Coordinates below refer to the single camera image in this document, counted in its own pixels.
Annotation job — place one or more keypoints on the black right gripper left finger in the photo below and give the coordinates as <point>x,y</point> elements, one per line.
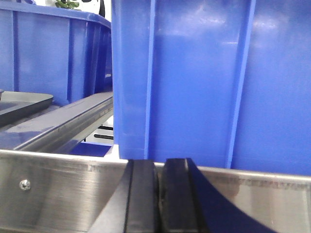
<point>133,207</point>

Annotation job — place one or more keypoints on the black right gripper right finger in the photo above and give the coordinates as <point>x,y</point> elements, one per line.
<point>191,204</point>

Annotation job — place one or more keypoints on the silver metal tray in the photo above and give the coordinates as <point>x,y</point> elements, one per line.
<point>15,106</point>

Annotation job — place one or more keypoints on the blue bin below centre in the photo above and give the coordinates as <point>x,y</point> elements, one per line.
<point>90,149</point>

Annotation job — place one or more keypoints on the large blue plastic bin centre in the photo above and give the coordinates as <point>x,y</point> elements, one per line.
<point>226,83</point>

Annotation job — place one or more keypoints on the blue plastic bin left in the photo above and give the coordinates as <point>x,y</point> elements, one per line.
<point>65,53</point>

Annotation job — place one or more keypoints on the stainless steel shelf rail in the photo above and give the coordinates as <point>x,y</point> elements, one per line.
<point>60,193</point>

